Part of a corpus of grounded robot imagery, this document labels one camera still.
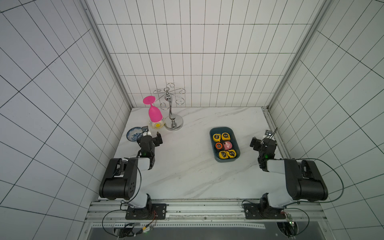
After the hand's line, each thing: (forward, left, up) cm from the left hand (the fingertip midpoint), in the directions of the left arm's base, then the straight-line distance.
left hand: (150, 135), depth 95 cm
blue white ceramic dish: (+4, +13, -4) cm, 14 cm away
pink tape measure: (-4, -50, -4) cm, 51 cm away
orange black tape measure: (-5, -45, -4) cm, 45 cm away
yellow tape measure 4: (-11, -52, -3) cm, 53 cm away
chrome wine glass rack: (+16, -12, -6) cm, 21 cm away
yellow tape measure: (+1, -44, -4) cm, 44 cm away
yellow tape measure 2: (+3, -50, -5) cm, 50 cm away
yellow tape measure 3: (-11, -46, -4) cm, 48 cm away
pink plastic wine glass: (+8, -3, +11) cm, 14 cm away
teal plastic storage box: (-1, -55, -3) cm, 55 cm away
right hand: (0, -70, 0) cm, 70 cm away
